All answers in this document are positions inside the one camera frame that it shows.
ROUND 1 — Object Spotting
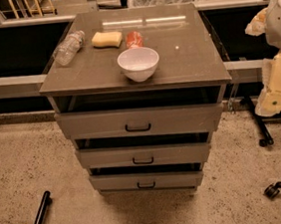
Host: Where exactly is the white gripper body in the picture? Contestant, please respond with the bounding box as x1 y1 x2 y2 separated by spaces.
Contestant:
255 52 281 117

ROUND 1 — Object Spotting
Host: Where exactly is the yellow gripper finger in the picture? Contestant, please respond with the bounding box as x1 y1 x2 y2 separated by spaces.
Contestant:
245 8 267 37

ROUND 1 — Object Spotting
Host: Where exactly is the grey bottom drawer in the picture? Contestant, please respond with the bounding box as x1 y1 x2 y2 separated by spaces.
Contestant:
89 170 203 192

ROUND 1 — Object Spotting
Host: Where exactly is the grey drawer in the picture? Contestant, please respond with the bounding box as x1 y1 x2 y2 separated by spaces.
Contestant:
89 170 203 192
76 143 210 169
55 104 223 140

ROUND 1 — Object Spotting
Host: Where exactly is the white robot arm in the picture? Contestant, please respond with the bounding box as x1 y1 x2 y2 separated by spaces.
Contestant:
245 0 281 117

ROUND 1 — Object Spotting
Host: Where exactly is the grey drawer cabinet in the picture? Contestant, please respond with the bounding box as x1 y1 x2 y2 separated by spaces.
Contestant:
31 0 244 207

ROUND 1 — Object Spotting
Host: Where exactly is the grey top drawer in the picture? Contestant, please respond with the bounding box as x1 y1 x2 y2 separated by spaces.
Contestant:
55 104 223 140

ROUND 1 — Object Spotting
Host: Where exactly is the grey middle drawer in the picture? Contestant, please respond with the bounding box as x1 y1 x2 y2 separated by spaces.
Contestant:
76 143 210 169

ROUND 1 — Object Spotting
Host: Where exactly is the black stand leg right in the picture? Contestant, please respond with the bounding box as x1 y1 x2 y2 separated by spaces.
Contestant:
240 96 274 147

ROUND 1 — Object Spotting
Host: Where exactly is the white bowl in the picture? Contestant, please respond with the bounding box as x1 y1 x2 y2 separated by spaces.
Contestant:
117 47 160 83

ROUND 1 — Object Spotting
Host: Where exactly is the yellow sponge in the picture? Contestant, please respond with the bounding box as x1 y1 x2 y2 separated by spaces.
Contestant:
91 31 123 48

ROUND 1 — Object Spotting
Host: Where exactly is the clear plastic water bottle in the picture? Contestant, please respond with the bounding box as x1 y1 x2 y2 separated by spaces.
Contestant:
53 30 86 66

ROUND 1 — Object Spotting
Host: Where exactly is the wooden chair in background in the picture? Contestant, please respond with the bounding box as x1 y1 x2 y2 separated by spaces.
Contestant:
8 0 57 19

